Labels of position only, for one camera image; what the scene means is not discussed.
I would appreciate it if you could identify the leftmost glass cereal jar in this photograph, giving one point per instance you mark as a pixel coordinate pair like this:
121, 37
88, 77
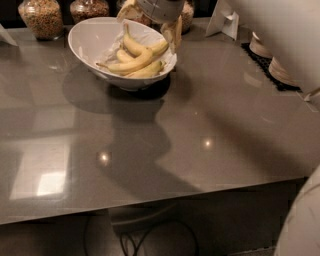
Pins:
43, 18

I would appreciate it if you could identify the small hidden yellow banana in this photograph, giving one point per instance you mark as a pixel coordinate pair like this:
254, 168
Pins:
123, 56

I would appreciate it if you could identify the white folded sign card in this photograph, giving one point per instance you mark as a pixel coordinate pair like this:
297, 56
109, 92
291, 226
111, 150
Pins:
223, 20

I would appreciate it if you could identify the black rubber mat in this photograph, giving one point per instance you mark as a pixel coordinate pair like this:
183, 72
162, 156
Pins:
263, 64

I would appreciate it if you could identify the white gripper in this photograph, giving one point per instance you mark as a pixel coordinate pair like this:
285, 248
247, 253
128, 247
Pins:
161, 9

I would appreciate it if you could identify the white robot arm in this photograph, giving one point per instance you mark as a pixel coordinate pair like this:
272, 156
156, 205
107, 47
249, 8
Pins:
290, 30

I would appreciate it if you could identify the back stack paper bowls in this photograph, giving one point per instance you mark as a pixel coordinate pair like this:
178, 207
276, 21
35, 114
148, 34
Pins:
257, 47

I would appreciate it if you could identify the curved back yellow banana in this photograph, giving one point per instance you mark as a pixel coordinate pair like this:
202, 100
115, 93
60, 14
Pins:
136, 48

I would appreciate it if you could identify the front stack paper bowls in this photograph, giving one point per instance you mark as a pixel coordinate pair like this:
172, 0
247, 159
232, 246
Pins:
279, 73

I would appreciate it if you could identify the white paper bowl liner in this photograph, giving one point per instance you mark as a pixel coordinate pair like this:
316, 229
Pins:
110, 58

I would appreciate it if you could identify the table pedestal base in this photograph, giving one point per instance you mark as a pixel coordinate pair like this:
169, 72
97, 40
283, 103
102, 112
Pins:
127, 219

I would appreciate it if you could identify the white tilted ceramic bowl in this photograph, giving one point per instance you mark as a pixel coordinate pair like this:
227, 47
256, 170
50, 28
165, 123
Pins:
89, 40

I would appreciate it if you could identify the stack paper bowls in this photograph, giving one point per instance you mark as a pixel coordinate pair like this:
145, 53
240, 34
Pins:
257, 47
279, 73

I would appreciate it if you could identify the glass cereal jar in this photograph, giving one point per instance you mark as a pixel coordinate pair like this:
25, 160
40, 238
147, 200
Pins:
187, 16
43, 18
85, 9
143, 20

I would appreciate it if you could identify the lowest yellow banana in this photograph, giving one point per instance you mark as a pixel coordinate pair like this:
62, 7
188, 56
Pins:
149, 71

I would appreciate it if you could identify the long front yellow banana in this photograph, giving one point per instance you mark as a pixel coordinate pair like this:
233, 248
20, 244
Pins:
144, 59

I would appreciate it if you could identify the left white card corner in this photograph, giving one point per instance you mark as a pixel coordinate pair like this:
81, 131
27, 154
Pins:
6, 37

